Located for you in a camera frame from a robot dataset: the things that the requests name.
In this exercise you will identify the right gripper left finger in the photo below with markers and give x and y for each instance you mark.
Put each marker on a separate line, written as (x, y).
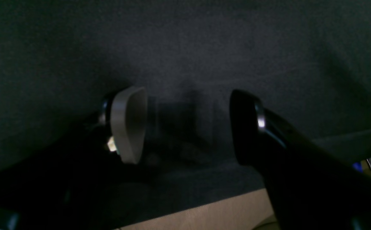
(57, 188)

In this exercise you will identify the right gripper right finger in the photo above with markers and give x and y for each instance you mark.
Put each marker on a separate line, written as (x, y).
(308, 188)

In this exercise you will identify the black table cloth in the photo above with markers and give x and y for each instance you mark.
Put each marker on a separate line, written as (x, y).
(308, 61)

